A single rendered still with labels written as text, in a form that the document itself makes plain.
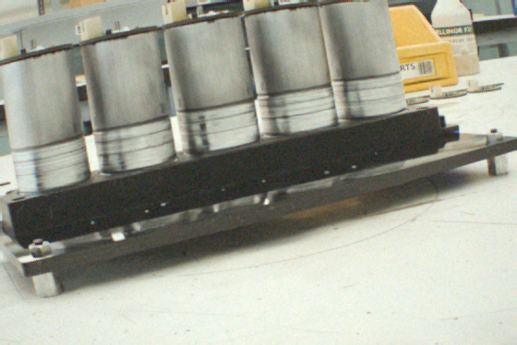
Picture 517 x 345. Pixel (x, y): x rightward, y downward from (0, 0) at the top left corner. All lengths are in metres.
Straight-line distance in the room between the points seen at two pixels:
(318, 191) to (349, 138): 0.05
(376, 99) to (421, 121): 0.02
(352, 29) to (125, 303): 0.13
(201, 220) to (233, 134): 0.05
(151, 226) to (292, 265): 0.04
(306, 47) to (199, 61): 0.03
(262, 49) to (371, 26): 0.04
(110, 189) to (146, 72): 0.04
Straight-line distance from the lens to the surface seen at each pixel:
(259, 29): 0.29
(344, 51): 0.31
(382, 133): 0.30
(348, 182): 0.25
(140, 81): 0.27
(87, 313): 0.21
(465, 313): 0.17
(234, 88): 0.28
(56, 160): 0.26
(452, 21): 0.70
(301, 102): 0.29
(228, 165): 0.28
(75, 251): 0.22
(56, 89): 0.26
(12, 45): 0.27
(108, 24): 2.59
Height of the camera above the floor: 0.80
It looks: 9 degrees down
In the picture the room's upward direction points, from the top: 10 degrees counter-clockwise
